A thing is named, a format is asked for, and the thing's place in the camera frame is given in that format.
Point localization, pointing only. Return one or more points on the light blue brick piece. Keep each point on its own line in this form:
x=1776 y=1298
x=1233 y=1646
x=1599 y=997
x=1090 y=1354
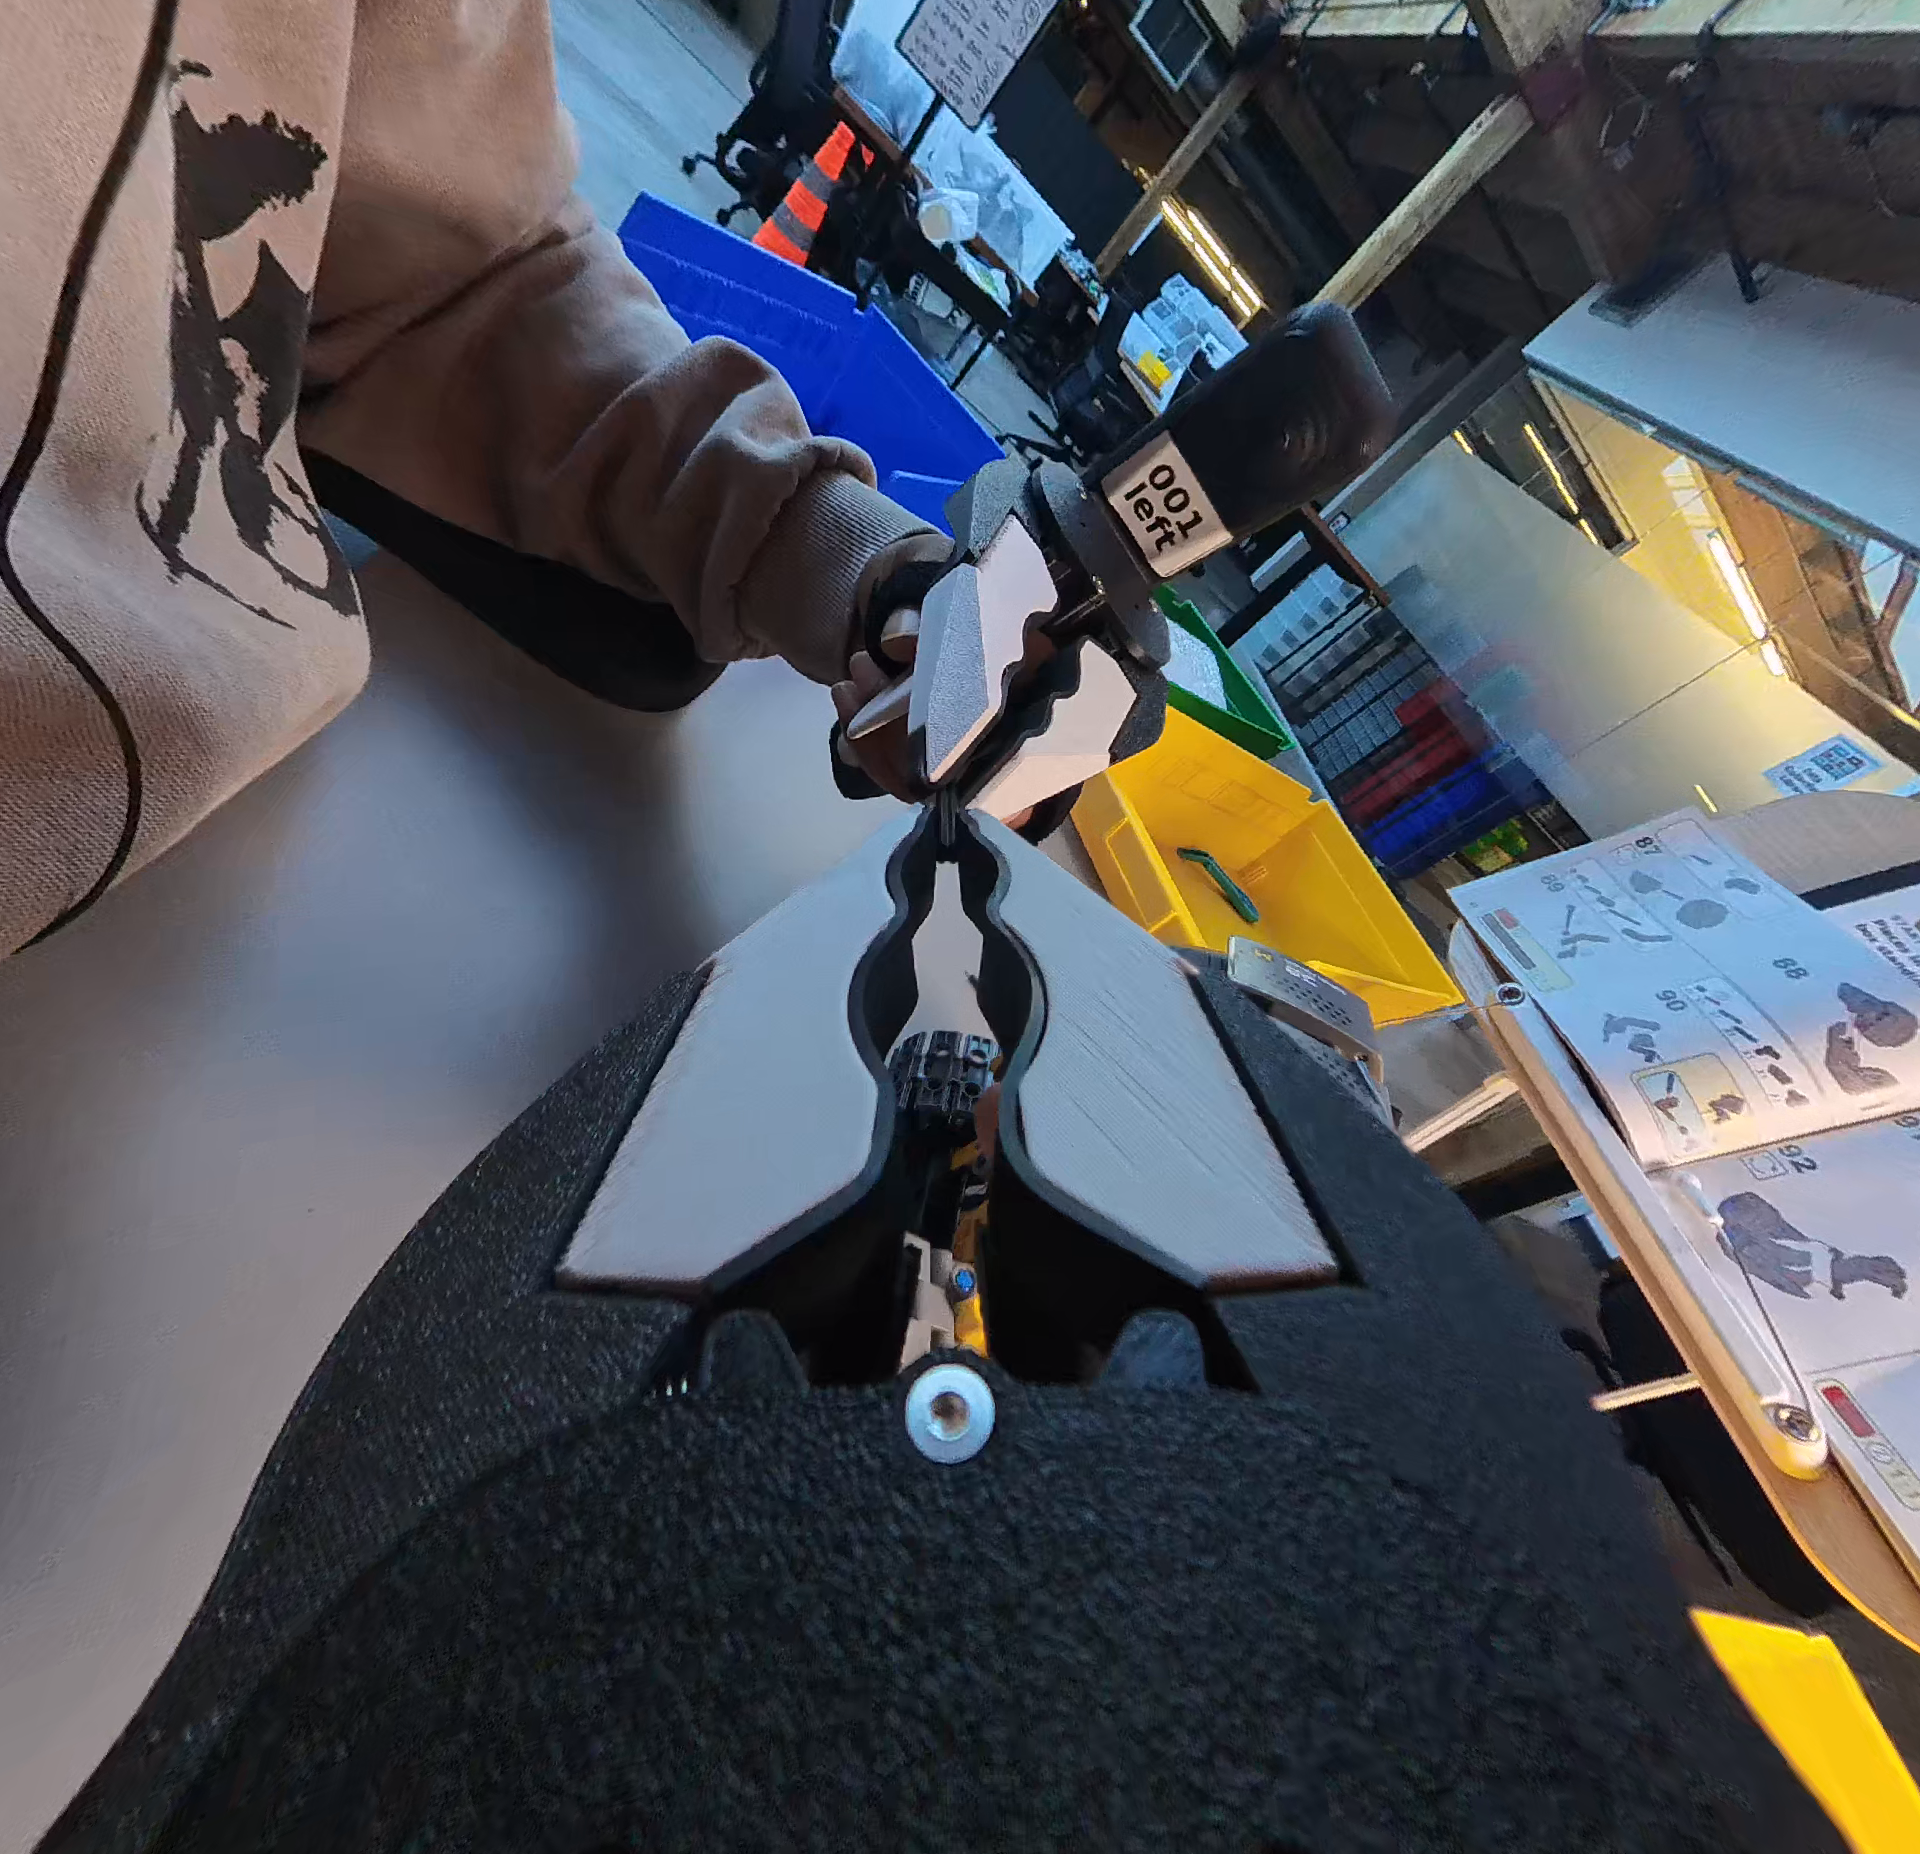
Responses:
x=1218 y=879

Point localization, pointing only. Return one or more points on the person's left hand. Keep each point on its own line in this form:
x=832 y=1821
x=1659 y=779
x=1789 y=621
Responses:
x=878 y=713

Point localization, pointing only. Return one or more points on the yellow storage bin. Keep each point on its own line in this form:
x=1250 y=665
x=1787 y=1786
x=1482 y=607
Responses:
x=1275 y=861
x=1815 y=1719

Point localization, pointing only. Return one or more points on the green storage bin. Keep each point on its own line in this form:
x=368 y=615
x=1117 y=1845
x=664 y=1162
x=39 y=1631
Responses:
x=1218 y=693

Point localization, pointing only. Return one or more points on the thin black brick axle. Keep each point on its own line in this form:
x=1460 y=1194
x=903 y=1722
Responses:
x=948 y=818

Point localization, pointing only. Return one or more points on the yellow tracked toy robot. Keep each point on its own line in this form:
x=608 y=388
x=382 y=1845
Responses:
x=948 y=1086

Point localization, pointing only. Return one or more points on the white book stand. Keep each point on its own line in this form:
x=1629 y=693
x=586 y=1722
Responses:
x=1650 y=1284

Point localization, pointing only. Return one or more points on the blue storage bin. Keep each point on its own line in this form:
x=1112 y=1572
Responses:
x=797 y=339

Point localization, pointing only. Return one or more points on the orange traffic cone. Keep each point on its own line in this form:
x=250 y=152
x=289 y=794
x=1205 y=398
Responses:
x=810 y=204

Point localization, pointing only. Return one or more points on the person's left forearm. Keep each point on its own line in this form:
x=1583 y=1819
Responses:
x=598 y=411

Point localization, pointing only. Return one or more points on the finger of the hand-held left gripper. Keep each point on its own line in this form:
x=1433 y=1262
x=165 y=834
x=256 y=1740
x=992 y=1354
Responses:
x=1069 y=732
x=987 y=638

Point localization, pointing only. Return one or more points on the building instruction booklet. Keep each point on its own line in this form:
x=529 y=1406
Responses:
x=1725 y=1011

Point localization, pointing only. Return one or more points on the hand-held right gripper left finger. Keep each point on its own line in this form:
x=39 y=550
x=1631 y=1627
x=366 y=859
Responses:
x=747 y=1122

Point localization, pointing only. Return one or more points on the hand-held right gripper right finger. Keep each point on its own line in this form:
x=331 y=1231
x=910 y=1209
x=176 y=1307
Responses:
x=1156 y=1122

